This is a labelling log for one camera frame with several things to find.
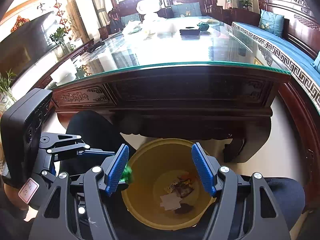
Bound snack wrappers in bin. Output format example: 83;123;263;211
164;173;197;198

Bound teal paper ball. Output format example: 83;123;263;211
197;22;209;31

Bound white toy robot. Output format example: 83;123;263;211
136;0;161;23

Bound white standing air conditioner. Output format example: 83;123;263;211
75;0;100;42

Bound black flat screen television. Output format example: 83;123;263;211
0;11;59;78

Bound black tray on table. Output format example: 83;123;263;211
180;27;200;36

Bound long wooden sofa blue cushion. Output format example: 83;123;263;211
230;0;319;210

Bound far wooden sofa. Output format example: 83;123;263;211
108;0;223;33

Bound teal pillow on far sofa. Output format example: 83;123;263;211
171;2;202;17

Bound green wrapper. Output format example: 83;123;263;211
119;164;133;184

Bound white paper scrap in bin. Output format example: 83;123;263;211
160;192;182;211

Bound dark carved wooden coffee table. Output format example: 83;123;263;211
45;17;291;163

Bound teal embroidered pillow far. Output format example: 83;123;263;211
258;10;284;37

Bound calligraphy wall scroll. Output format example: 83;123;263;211
0;0;70;34

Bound red chinese knot decoration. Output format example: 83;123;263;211
54;1;71;33

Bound yellow trash bin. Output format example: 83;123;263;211
121;139;216;231

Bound blue white wet wipes pack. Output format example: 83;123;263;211
122;21;142;35

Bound green plant in glass vase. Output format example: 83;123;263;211
49;27;71;58

